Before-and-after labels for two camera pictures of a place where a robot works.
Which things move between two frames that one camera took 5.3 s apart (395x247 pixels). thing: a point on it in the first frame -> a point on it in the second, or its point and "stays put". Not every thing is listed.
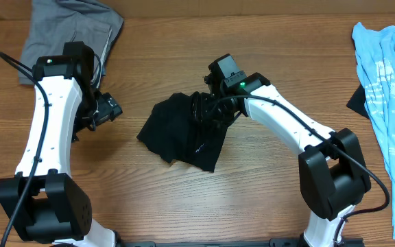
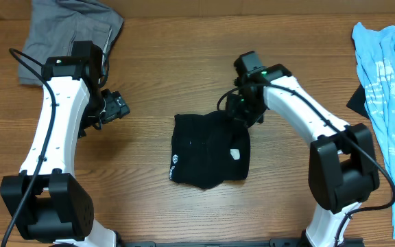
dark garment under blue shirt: [357, 101] stays put
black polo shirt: [173, 132] -> [208, 149]
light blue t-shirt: [387, 68] stays put
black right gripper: [202, 110] -> [232, 101]
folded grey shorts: [52, 22] stays put
